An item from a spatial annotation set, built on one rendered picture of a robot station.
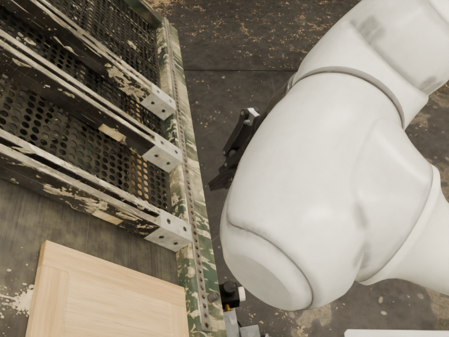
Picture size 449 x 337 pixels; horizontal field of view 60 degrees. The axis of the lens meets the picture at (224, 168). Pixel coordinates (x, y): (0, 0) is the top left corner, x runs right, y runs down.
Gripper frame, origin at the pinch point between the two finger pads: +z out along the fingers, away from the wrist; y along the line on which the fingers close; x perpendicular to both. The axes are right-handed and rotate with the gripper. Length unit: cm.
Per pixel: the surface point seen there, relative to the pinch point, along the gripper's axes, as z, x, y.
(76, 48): 57, 3, 66
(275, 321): 118, -70, -48
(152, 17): 99, -50, 113
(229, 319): 57, -19, -29
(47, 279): 30.2, 27.4, -4.6
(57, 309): 29.5, 26.9, -10.5
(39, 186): 34.6, 24.4, 15.7
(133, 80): 63, -16, 57
